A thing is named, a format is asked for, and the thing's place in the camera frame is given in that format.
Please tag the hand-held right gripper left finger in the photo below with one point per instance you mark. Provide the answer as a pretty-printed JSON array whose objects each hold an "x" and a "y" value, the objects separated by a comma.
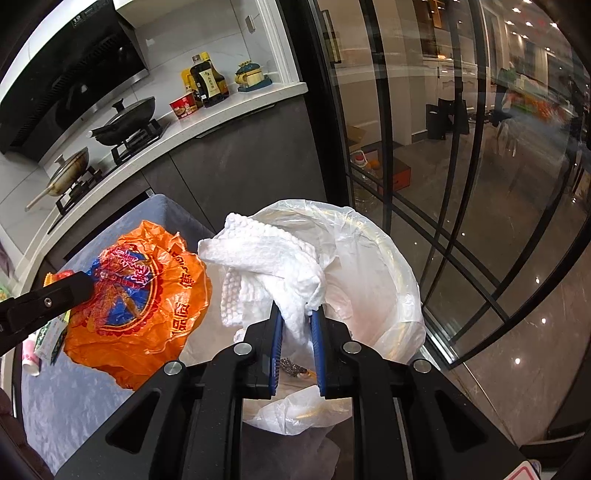
[{"x": 276, "y": 332}]

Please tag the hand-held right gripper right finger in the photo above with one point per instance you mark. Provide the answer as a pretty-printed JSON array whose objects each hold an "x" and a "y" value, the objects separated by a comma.
[{"x": 317, "y": 350}]

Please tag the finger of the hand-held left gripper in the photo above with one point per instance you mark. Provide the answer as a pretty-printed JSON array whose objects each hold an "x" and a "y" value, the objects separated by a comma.
[{"x": 46, "y": 304}]

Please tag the green carton box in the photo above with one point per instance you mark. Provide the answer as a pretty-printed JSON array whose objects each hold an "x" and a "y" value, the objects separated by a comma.
[{"x": 48, "y": 339}]

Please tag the pink patterned paper cup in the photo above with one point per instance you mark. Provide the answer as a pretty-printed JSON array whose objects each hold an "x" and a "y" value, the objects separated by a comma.
[{"x": 31, "y": 362}]

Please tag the white paper towel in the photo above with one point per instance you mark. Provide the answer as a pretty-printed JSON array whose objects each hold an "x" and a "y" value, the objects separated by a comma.
[{"x": 268, "y": 267}]

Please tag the trash bin with white liner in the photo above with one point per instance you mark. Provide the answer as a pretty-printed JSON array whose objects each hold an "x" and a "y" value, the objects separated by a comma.
[{"x": 369, "y": 286}]

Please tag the orange printed plastic bag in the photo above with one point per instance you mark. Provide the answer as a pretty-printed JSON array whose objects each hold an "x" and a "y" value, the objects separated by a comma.
[{"x": 138, "y": 323}]

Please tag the purple hanging towel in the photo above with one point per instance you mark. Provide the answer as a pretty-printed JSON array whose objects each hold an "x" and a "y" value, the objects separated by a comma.
[{"x": 4, "y": 261}]

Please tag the frying pan with glass lid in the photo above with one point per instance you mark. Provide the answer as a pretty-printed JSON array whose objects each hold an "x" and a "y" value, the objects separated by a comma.
[{"x": 64, "y": 177}]

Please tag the black gas stove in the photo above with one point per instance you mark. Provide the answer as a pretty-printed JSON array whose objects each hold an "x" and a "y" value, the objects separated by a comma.
[{"x": 129, "y": 143}]

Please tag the orange cardboard box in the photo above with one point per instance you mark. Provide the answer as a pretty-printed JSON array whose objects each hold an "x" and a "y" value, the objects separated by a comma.
[{"x": 396, "y": 177}]

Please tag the black wok with lid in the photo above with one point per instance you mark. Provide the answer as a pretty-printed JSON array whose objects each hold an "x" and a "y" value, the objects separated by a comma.
[{"x": 124, "y": 122}]

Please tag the black framed glass door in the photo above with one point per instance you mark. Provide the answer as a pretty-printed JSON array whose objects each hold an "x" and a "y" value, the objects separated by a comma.
[{"x": 461, "y": 207}]

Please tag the black range hood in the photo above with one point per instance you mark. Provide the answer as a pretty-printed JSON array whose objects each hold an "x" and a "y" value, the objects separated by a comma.
[{"x": 69, "y": 83}]

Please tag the white kitchen counter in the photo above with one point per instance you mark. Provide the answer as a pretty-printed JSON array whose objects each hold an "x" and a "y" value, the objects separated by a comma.
[{"x": 258, "y": 99}]

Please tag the red instant noodle cup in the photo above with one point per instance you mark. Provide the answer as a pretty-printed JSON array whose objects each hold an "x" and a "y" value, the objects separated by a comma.
[{"x": 183, "y": 107}]

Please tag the blue and yellow pot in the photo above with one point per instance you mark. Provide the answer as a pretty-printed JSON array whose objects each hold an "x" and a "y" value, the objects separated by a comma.
[{"x": 253, "y": 76}]

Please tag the dark soy sauce bottle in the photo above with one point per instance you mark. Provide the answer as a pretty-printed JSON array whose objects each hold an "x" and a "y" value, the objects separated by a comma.
[{"x": 210, "y": 83}]

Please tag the black chair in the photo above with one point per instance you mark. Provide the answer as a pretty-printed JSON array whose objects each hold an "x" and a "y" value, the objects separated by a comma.
[{"x": 445, "y": 117}]

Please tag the wall outlet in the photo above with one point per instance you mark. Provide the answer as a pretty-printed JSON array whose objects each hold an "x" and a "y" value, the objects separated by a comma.
[{"x": 250, "y": 24}]

